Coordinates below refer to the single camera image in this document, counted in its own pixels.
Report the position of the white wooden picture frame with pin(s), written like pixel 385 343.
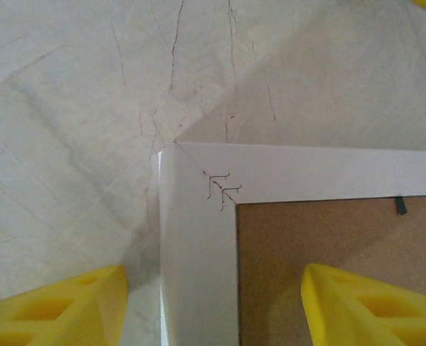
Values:
pixel 198 252

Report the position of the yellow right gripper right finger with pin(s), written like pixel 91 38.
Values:
pixel 371 317

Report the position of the brown fibreboard backing board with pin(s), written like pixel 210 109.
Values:
pixel 342 234

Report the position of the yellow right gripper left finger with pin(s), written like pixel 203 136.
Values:
pixel 54 317

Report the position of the black metal retaining tab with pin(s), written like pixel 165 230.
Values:
pixel 400 208

